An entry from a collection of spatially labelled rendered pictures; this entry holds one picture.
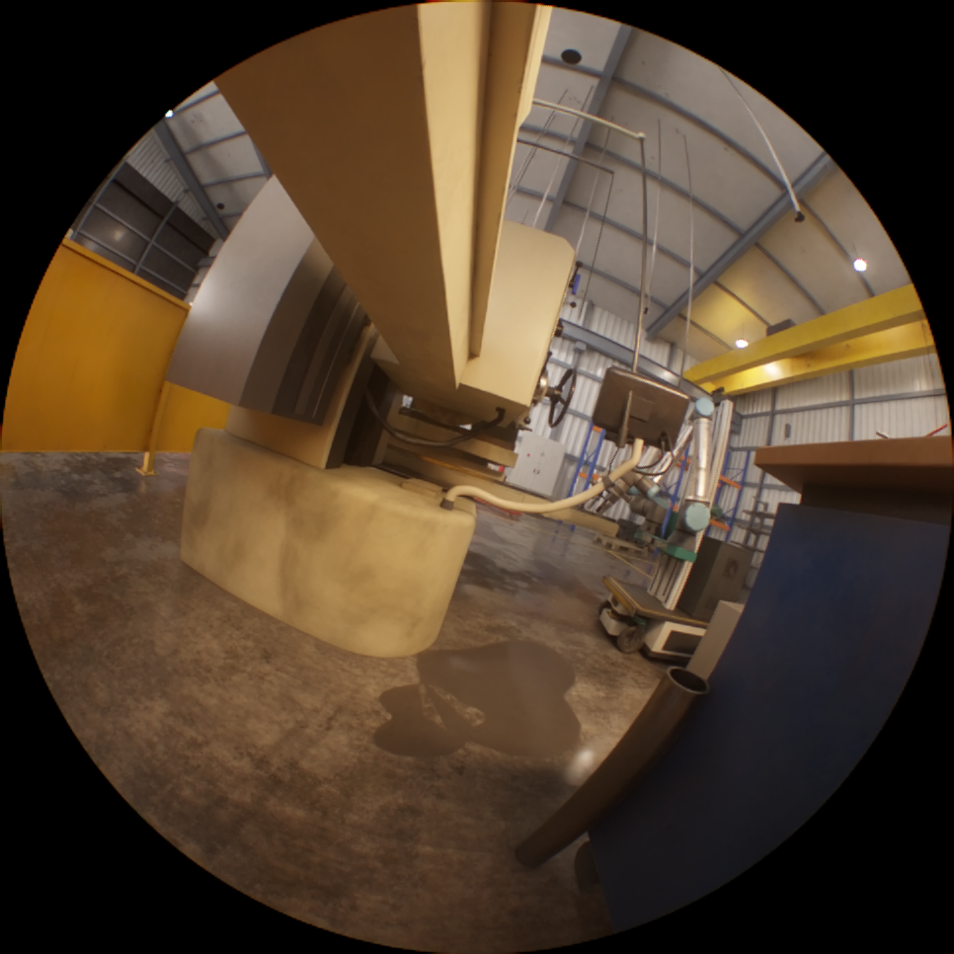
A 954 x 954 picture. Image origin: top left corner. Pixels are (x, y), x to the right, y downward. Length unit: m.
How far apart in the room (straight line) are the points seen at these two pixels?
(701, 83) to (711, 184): 2.44
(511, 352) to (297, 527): 1.00
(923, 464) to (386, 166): 0.58
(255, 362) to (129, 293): 1.82
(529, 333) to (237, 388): 1.02
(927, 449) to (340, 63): 0.57
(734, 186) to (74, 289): 9.44
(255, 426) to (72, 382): 1.45
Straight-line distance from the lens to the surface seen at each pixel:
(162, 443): 2.86
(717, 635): 1.69
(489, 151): 0.50
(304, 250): 0.82
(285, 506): 1.17
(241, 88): 0.39
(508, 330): 1.30
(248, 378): 0.75
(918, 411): 10.47
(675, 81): 7.95
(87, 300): 2.36
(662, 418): 1.22
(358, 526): 1.06
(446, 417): 1.97
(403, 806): 0.89
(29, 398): 2.32
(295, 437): 1.25
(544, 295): 1.40
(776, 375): 10.54
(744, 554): 2.34
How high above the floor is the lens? 0.79
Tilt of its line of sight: 2 degrees down
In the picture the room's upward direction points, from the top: 18 degrees clockwise
